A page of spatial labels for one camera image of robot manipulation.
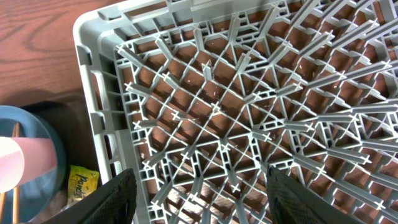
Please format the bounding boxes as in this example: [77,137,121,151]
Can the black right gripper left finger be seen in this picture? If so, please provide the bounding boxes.
[46,168,137,224]

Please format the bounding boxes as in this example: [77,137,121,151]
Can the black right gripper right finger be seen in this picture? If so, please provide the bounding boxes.
[266,166,360,224]

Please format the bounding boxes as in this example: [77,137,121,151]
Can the yellow green snack wrapper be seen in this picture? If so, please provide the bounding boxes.
[67,166,100,205]

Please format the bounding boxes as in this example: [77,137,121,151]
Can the pink cup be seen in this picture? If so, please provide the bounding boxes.
[1,137,57,193]

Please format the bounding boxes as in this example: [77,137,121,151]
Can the grey dishwasher rack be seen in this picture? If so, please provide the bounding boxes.
[73,0,397,223]

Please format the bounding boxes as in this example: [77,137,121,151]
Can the dark blue plate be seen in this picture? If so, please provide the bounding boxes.
[1,105,67,222]

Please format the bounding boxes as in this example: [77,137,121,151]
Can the brown serving tray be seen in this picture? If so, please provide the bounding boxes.
[22,91,99,223]

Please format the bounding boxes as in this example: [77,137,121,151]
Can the left wooden chopstick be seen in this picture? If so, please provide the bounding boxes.
[0,192,7,223]

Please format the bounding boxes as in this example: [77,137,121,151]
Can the wooden chopstick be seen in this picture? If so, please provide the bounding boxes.
[11,122,21,224]
[0,192,7,223]

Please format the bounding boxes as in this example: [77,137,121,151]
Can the right wooden chopstick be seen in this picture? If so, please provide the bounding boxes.
[11,122,21,224]

